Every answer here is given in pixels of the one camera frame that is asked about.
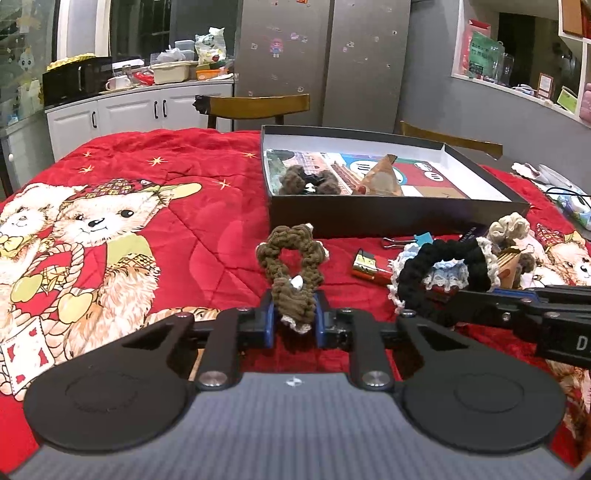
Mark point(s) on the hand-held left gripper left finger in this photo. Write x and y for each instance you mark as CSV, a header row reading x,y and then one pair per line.
x,y
268,323

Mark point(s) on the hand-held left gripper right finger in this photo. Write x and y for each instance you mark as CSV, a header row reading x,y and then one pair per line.
x,y
323,323

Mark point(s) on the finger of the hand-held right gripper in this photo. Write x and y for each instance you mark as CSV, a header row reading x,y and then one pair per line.
x,y
563,294
489,309

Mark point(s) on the brown scrunchie with white trim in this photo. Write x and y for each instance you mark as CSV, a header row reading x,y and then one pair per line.
x,y
295,300

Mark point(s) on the blue lace scrunchie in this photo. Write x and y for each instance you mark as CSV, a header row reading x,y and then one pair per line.
x,y
447,266

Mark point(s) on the black scrunchie with white trim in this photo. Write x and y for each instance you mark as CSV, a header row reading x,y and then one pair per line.
x,y
415,272

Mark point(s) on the blue binder clip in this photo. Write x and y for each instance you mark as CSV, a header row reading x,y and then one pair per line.
x,y
422,239

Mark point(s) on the black cardboard box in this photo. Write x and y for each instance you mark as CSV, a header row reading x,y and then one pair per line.
x,y
369,217

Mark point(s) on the brown paper packet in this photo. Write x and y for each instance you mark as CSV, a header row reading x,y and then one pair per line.
x,y
508,270

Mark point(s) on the small red packet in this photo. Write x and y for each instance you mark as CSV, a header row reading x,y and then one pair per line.
x,y
369,270

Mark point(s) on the beige scrunchie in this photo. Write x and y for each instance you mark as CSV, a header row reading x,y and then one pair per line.
x,y
508,228

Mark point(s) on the tissue packet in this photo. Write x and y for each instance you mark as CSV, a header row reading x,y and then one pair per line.
x,y
575,210

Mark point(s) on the white plate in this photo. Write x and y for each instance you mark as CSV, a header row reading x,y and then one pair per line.
x,y
556,174

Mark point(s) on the red bear printed blanket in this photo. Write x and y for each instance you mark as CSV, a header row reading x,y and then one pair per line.
x,y
194,221

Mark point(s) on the pink shell dish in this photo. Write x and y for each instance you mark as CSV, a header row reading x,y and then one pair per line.
x,y
525,169

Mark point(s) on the black hair clip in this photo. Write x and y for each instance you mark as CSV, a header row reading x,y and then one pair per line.
x,y
314,181

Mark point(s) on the dark brown scrunchie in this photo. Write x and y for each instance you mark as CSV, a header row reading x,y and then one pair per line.
x,y
293,180

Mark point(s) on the brown snack packet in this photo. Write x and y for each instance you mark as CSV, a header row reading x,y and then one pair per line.
x,y
379,177

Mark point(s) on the wooden chair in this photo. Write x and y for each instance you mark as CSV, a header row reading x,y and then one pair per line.
x,y
461,143
258,105

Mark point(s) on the green card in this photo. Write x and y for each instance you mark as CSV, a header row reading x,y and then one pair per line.
x,y
566,99

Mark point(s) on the clear glass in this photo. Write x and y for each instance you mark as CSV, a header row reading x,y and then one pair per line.
x,y
507,69

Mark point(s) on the green paper bag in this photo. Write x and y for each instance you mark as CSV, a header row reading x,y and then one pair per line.
x,y
485,57

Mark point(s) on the white kitchen cabinet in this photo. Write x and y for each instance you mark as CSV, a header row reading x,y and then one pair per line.
x,y
124,115

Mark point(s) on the silver refrigerator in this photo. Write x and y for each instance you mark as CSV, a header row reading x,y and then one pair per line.
x,y
323,64

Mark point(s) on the red paper bag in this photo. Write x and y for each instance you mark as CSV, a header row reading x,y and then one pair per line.
x,y
470,41

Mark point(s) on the beige plastic basin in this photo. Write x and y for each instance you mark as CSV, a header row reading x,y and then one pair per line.
x,y
171,73

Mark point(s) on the girl fridge sticker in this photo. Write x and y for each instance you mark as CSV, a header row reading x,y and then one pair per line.
x,y
275,47

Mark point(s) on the green white snack bag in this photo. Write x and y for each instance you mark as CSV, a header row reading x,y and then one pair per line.
x,y
210,46

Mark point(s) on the white cup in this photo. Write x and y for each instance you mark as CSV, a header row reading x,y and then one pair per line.
x,y
117,83

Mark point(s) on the clear plastic container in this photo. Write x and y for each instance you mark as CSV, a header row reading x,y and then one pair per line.
x,y
185,48

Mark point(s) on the black microwave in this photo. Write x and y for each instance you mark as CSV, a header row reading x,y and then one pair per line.
x,y
76,81

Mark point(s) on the white wall shelf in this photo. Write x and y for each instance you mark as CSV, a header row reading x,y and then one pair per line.
x,y
531,90

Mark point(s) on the small photo frame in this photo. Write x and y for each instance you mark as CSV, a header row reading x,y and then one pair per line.
x,y
545,86

